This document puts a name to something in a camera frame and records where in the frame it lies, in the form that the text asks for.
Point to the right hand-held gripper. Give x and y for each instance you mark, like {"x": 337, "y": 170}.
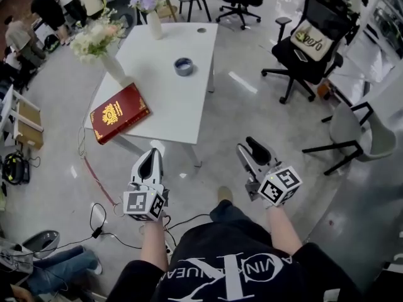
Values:
{"x": 278, "y": 184}

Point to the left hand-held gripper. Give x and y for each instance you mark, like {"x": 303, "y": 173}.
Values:
{"x": 138, "y": 201}

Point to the grey tape roll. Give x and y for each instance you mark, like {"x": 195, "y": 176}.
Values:
{"x": 183, "y": 71}

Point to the person's left forearm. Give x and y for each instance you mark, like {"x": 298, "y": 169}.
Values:
{"x": 153, "y": 244}

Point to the person's right forearm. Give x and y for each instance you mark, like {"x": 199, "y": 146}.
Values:
{"x": 281, "y": 228}

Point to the person's beige shoe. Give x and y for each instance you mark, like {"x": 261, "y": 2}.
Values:
{"x": 224, "y": 194}

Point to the person's black trousers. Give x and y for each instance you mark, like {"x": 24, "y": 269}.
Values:
{"x": 228, "y": 214}

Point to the red hardcover book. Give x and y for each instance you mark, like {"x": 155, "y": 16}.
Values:
{"x": 118, "y": 113}

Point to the white power strip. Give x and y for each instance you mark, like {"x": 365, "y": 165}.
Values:
{"x": 169, "y": 250}

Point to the black office chair with cushion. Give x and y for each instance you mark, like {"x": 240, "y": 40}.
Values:
{"x": 302, "y": 71}

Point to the person's black printed t-shirt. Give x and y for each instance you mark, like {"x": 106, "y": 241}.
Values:
{"x": 236, "y": 263}

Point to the white ribbed vase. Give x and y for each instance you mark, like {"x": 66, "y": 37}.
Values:
{"x": 114, "y": 69}

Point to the black smartphone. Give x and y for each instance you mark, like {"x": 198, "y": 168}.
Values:
{"x": 301, "y": 55}

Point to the wooden cabinet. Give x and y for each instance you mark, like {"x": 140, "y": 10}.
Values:
{"x": 30, "y": 127}

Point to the grey round helmet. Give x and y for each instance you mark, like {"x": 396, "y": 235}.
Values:
{"x": 42, "y": 241}

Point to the cream printed cushion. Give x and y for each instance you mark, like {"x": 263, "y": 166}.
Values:
{"x": 313, "y": 42}

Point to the black and yellow vacuum cleaner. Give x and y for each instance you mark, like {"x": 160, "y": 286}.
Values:
{"x": 14, "y": 168}

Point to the white and pink flower bouquet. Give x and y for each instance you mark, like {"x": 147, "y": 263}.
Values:
{"x": 94, "y": 39}

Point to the white smooth vase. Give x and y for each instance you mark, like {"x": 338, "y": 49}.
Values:
{"x": 154, "y": 27}

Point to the white desk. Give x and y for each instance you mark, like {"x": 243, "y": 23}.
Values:
{"x": 7, "y": 118}

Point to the round wooden table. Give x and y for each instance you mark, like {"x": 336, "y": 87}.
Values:
{"x": 167, "y": 9}

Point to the purple flower bouquet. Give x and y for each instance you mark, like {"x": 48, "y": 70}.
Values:
{"x": 147, "y": 2}

